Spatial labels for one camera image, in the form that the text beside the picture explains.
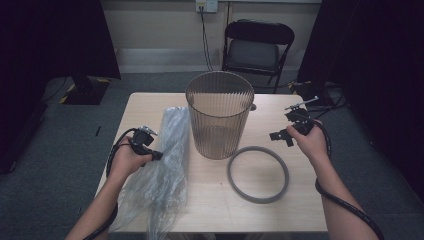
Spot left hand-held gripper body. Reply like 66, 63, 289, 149
129, 125, 159, 158

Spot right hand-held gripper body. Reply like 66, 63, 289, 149
284, 95, 320, 136

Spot clear plastic bag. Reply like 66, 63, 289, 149
111, 105, 192, 240

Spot translucent ribbed trash bin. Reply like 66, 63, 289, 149
185, 70, 256, 160

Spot person's right hand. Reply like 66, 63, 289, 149
285, 123, 331, 166

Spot person's left hand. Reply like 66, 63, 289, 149
108, 145, 155, 183

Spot black striped stand base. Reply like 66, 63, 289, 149
59, 74, 112, 106

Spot black folding chair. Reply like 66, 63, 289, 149
221, 19, 296, 94

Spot black curtain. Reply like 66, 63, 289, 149
0, 0, 122, 174
297, 0, 424, 201

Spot black floor cables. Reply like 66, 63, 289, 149
286, 79, 348, 119

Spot grey plastic bin ring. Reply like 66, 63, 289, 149
226, 145, 290, 205

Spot black wall cable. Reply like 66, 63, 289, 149
199, 6, 214, 72

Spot white wall socket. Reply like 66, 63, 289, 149
195, 0, 219, 14

